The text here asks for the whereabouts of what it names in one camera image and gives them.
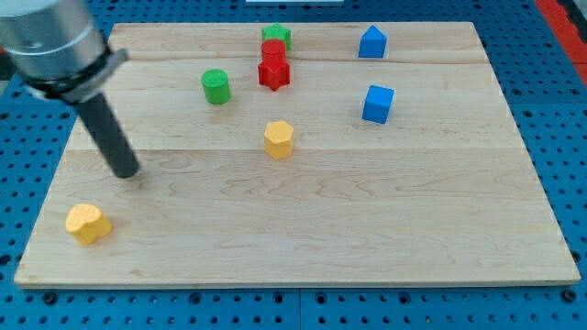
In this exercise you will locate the green star block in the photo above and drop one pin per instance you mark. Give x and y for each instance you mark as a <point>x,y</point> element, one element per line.
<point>278,31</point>

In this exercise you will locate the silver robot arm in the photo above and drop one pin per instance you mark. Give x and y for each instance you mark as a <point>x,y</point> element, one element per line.
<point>57,48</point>

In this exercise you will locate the green cylinder block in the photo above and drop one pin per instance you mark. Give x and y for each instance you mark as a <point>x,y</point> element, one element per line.
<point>216,86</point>

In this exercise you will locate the red star block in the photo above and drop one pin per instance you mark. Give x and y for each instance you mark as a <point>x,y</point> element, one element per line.
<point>274,74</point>

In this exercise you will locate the blue house-shaped block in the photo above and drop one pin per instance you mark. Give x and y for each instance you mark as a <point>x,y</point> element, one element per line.
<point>373,43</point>

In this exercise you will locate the blue cube block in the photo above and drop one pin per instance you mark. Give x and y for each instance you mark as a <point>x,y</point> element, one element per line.
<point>377,104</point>

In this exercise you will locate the yellow hexagon block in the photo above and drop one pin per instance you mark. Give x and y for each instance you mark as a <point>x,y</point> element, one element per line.
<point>279,139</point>

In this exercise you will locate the yellow heart block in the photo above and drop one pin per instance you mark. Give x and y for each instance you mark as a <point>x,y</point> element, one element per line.
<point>86,222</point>

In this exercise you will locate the red strip at edge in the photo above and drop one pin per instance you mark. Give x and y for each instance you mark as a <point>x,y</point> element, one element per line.
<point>565,19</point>

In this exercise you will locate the light wooden board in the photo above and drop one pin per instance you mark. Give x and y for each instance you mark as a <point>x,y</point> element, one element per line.
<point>442,195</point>

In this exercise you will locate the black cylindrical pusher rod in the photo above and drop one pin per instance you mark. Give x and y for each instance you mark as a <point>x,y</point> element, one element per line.
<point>101,123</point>

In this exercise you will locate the red cylinder block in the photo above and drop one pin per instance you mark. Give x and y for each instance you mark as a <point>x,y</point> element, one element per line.
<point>273,50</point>

